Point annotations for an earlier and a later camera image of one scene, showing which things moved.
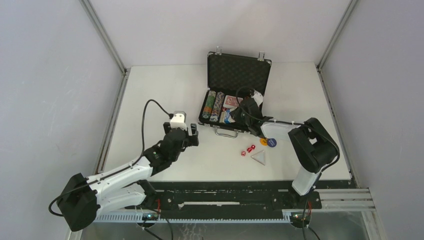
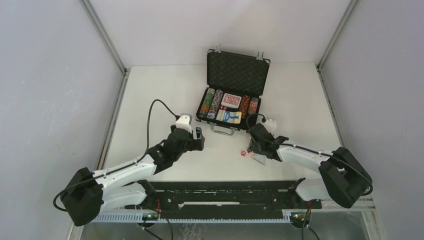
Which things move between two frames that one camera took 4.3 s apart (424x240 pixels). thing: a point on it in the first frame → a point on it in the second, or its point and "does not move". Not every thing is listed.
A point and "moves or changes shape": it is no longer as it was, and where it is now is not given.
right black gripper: x=236 y=115 → x=252 y=146
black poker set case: x=232 y=80 does not move
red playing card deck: x=232 y=102 does not move
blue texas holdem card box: x=226 y=118 moves or changes shape
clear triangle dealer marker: x=259 y=157 does not move
